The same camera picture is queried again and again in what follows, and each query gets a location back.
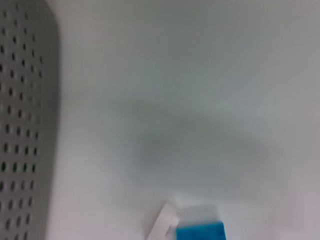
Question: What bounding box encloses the small white building block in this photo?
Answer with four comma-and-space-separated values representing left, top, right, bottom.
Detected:
147, 202, 180, 240

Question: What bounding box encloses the blue square building block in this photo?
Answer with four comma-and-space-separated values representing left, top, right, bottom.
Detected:
174, 204, 227, 240

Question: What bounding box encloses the grey-green perforated storage basket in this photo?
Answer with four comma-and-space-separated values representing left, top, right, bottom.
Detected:
0, 0, 62, 240

